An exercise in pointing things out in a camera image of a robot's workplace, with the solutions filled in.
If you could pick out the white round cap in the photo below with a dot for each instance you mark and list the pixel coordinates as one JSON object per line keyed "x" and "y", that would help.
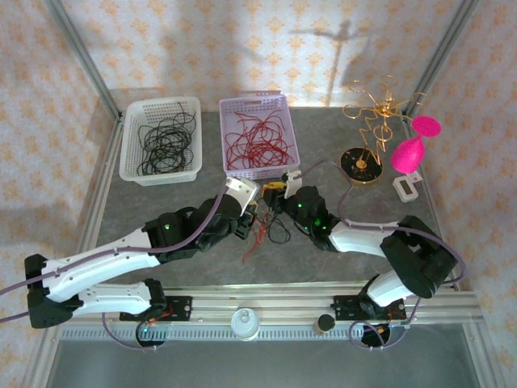
{"x": 245, "y": 323}

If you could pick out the small black knob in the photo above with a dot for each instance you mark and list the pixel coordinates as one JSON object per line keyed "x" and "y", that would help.
{"x": 325, "y": 323}

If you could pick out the white digital timer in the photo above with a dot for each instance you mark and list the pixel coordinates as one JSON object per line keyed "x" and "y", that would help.
{"x": 405, "y": 191}

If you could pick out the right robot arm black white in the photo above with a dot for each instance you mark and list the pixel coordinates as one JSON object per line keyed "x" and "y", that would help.
{"x": 355, "y": 238}

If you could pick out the white plastic basket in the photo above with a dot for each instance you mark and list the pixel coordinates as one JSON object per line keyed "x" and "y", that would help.
{"x": 133, "y": 111}

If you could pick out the pink goblet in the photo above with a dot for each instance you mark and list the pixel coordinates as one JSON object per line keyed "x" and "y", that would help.
{"x": 408, "y": 155}

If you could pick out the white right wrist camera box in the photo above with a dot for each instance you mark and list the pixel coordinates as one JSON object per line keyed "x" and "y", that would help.
{"x": 291, "y": 184}

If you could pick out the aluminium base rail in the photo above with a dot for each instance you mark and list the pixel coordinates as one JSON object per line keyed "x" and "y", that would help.
{"x": 262, "y": 301}

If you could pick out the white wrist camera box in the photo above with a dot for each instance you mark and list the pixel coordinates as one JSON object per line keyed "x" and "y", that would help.
{"x": 241, "y": 194}
{"x": 291, "y": 184}

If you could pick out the aluminium frame post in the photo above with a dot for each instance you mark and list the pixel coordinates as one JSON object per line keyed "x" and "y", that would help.
{"x": 444, "y": 52}
{"x": 81, "y": 52}

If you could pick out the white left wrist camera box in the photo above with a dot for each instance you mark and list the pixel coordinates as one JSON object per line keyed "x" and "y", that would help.
{"x": 241, "y": 194}

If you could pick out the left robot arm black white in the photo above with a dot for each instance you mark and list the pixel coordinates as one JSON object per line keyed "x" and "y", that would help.
{"x": 101, "y": 262}

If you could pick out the lilac plastic basket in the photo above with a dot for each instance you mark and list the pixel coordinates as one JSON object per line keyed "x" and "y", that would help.
{"x": 230, "y": 107}

